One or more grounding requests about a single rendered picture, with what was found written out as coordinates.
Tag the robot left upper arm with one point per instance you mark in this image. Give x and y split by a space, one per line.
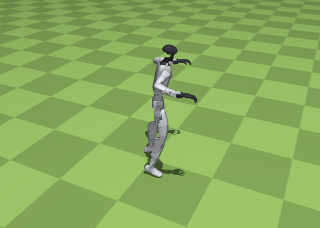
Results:
156 60

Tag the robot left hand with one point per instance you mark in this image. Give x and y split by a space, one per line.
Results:
181 61

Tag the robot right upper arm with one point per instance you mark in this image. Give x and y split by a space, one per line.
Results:
165 74

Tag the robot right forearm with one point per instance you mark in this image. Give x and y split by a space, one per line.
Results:
167 91

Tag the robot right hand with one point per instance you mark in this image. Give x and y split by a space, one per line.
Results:
186 95

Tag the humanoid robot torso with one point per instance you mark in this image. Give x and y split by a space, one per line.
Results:
158 97

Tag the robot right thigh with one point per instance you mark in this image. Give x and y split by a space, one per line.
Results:
162 124

